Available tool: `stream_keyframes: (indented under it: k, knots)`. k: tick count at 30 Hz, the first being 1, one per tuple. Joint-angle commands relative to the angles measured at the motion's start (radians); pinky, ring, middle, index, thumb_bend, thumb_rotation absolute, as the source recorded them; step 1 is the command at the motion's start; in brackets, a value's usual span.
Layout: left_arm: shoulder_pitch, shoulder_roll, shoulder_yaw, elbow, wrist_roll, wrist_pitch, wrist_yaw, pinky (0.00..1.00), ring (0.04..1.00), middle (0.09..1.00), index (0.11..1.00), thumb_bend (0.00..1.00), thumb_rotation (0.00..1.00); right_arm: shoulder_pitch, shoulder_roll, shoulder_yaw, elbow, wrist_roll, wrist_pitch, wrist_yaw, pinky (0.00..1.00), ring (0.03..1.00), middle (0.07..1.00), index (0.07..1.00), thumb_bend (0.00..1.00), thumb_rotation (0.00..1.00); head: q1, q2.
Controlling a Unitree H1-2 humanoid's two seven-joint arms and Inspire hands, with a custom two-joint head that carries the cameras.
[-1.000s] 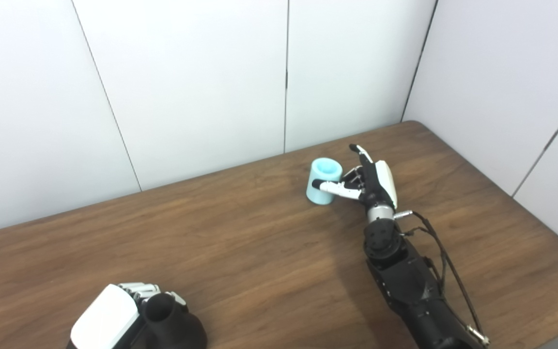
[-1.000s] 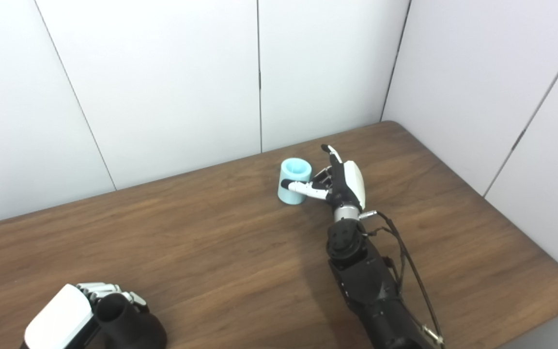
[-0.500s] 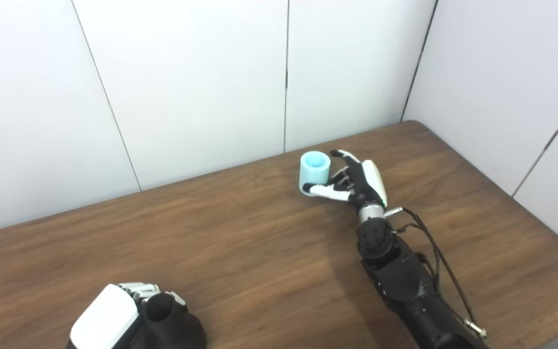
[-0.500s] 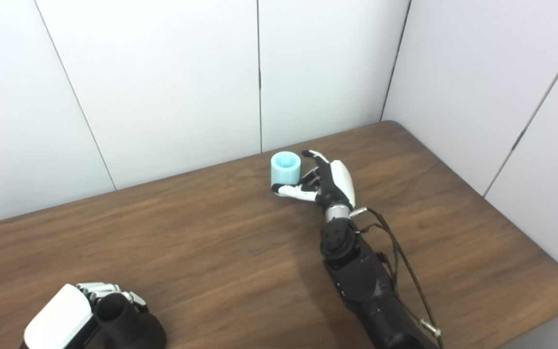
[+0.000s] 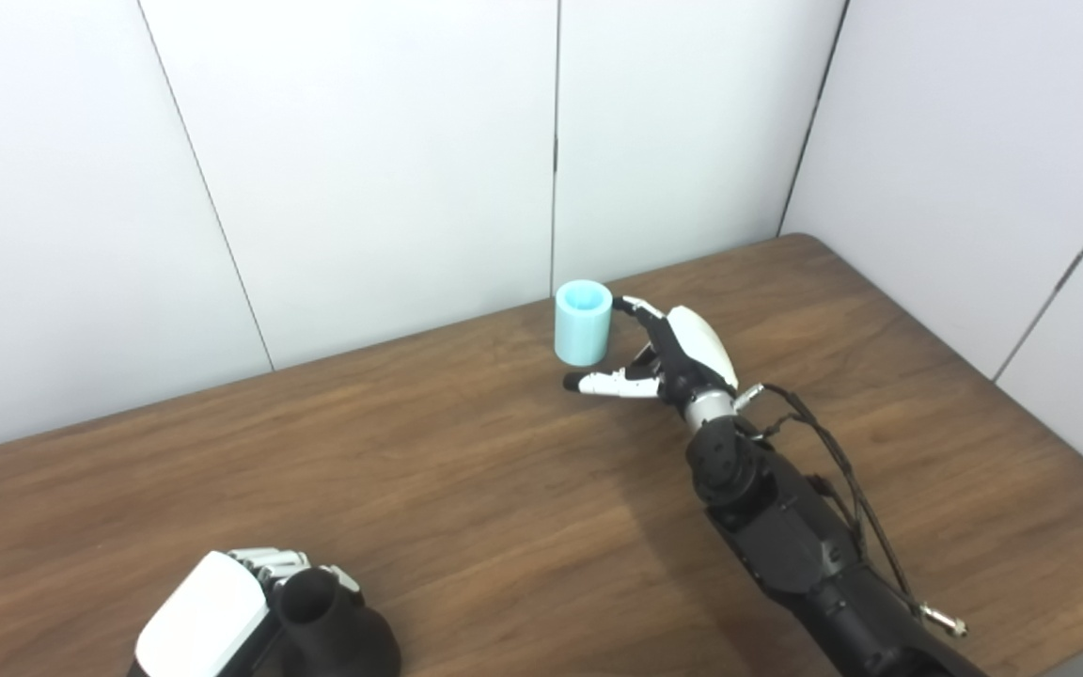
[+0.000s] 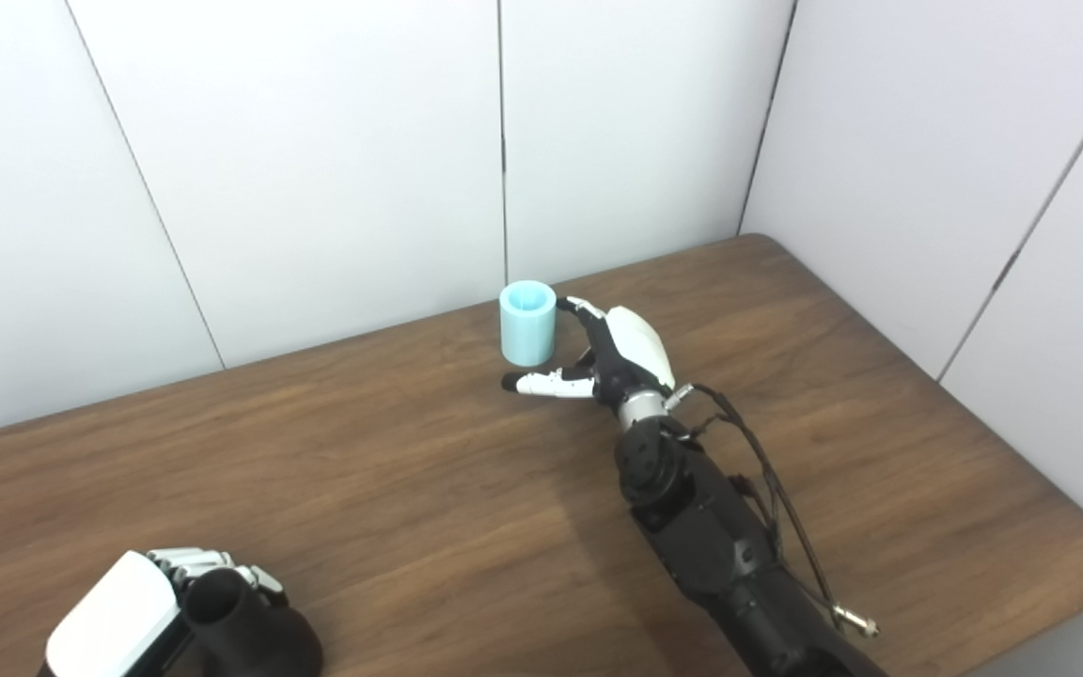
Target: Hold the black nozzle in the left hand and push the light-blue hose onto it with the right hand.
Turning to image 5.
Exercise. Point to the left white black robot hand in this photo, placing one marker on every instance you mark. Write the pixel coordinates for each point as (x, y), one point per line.
(203, 611)

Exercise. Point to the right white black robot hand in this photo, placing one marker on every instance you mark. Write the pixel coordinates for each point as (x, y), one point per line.
(697, 353)

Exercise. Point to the black flared nozzle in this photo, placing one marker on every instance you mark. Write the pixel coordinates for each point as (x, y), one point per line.
(344, 639)

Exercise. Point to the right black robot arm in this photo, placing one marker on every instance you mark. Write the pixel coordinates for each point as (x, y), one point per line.
(786, 536)

